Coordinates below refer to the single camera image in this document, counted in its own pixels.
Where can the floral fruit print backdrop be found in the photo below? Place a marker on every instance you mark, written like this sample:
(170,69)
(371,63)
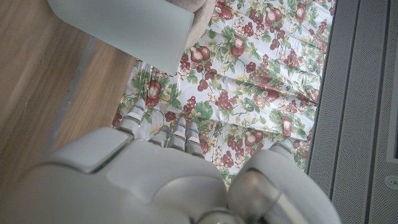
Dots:
(248,77)

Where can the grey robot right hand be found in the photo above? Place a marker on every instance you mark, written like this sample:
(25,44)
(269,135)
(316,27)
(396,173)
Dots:
(140,186)

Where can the frosted plastic cup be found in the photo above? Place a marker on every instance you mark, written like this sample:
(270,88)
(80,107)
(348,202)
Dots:
(130,28)

